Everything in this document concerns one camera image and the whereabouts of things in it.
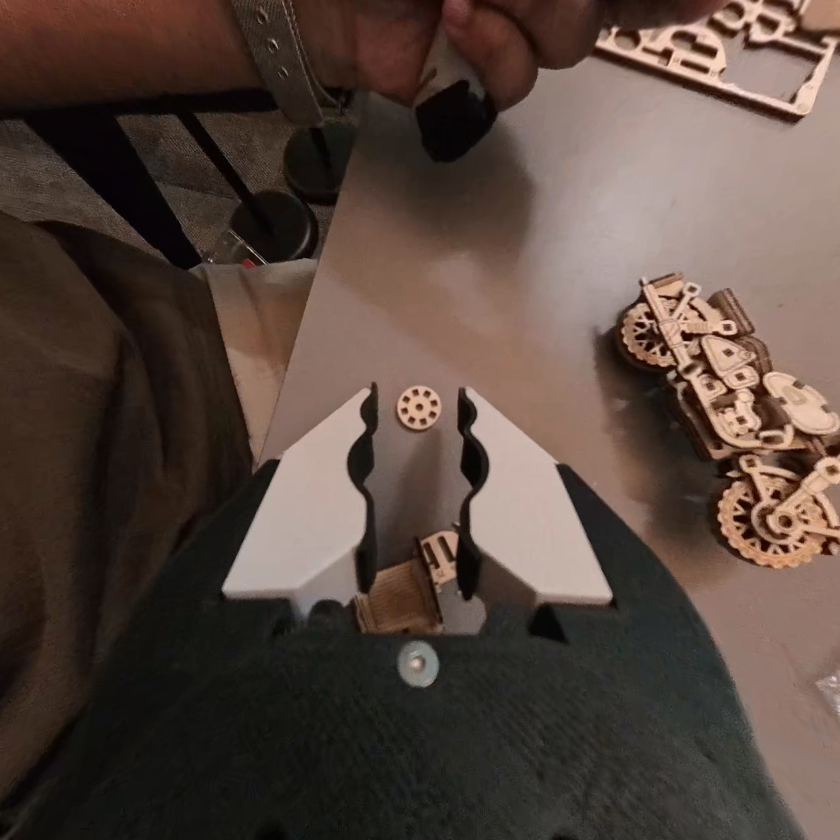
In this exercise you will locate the person's left forearm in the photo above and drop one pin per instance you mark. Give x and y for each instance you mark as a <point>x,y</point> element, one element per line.
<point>131,46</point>

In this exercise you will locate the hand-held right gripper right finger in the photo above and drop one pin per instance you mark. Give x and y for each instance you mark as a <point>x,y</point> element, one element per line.
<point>525,525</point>

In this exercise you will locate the person's left hand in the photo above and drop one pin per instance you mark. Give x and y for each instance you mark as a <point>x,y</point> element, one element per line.
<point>394,39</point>

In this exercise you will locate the black chair base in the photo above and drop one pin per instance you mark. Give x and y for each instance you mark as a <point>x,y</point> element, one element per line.
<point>275,226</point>

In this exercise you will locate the clear plastic bag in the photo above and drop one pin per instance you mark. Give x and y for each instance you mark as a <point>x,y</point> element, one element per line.
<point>830,692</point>

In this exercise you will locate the stacked wooden part sheets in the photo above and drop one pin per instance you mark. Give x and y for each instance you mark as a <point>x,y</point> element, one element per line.
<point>689,52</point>

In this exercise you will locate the round wooden gear disc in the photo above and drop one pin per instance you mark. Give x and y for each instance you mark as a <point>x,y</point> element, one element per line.
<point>420,409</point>

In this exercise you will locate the wooden spaceship model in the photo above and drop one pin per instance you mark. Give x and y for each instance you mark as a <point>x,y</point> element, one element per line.
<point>400,590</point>

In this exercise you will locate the grey desk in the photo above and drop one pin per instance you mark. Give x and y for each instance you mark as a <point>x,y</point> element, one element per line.
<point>525,262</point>

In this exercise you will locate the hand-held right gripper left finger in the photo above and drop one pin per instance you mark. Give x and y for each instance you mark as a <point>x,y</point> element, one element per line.
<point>308,525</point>

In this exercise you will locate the wooden motorcycle model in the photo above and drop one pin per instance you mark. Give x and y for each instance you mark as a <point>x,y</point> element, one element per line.
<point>722,394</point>

